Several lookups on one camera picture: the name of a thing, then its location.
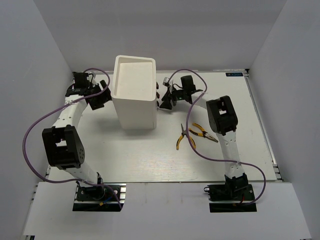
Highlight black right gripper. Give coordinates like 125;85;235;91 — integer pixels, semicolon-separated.
159;85;187;110

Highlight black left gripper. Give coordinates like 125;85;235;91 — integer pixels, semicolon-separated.
87;79;116;110

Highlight yellow needle nose pliers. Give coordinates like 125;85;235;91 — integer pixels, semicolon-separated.
175;122;196;151

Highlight white drawer cabinet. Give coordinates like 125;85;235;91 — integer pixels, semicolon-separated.
111;55;157;130

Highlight yellow orange long pliers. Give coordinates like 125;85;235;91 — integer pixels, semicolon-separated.
188;122;219;143

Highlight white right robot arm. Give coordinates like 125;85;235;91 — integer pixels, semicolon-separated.
159;75;249;202

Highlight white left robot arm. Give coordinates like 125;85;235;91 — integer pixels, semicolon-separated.
42;72;112;200

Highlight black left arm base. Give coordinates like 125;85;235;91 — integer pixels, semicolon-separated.
72;183;127;212

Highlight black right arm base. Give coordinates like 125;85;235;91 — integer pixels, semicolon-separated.
203;174;257;213

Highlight blue right corner label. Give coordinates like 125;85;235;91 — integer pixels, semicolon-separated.
225;72;244;77

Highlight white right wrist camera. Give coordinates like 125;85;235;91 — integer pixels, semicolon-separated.
162;77;173;93

